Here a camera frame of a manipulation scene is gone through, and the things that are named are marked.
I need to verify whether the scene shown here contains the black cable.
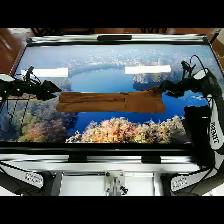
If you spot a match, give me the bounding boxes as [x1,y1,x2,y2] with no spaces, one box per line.
[189,54,210,73]

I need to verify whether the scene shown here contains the silver frame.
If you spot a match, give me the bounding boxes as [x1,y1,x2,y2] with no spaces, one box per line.
[0,33,224,197]

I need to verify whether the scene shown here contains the brown garment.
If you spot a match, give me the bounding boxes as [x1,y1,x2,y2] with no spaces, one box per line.
[55,87,167,114]

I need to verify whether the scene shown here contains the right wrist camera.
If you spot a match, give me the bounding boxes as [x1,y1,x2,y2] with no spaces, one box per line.
[180,60,198,78]

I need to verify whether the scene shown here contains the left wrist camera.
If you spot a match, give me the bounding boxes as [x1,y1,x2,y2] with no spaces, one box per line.
[22,65,37,82]

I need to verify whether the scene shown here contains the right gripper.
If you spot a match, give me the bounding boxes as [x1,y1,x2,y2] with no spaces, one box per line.
[155,79,184,98]

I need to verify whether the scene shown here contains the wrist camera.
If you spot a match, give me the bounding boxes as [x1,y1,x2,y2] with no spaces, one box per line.
[180,60,198,78]
[22,65,37,82]

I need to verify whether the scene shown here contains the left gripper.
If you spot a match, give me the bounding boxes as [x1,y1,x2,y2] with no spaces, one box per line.
[35,81,63,102]

